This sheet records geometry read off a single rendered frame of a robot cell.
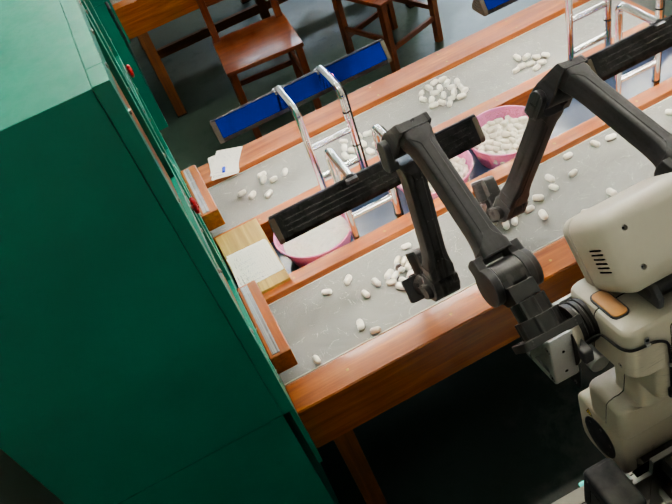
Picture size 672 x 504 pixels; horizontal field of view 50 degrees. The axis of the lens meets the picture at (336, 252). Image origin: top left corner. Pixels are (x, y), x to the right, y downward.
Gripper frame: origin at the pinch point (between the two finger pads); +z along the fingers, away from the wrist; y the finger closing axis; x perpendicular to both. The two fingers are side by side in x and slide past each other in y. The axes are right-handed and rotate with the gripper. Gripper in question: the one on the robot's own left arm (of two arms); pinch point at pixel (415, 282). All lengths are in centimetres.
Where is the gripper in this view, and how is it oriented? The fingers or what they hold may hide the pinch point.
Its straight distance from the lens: 197.5
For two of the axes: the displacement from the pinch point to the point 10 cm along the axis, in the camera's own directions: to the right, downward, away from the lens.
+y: -8.8, 4.5, -1.3
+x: 4.5, 8.9, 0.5
